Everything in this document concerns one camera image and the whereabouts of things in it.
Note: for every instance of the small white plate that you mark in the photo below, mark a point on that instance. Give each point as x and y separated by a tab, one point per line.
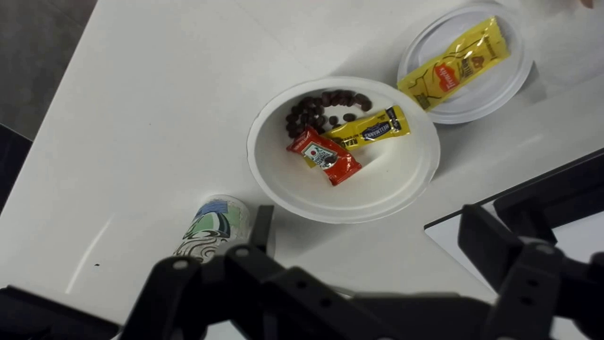
496	87

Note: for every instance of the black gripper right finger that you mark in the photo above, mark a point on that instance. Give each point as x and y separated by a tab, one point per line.
540	289

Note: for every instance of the red ketchup packet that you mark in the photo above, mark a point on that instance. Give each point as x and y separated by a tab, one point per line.
323	155

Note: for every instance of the white round bowl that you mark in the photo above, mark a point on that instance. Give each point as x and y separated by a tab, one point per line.
377	182

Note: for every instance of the yellow packet with red label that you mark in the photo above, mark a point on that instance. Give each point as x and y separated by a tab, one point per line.
453	66

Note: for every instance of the yellow packet with dark label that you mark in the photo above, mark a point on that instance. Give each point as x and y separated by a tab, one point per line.
370	127

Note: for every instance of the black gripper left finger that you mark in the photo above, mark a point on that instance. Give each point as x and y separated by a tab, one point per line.
264	302

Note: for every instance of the pile of coffee beans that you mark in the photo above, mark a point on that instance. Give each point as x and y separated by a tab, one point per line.
307	114

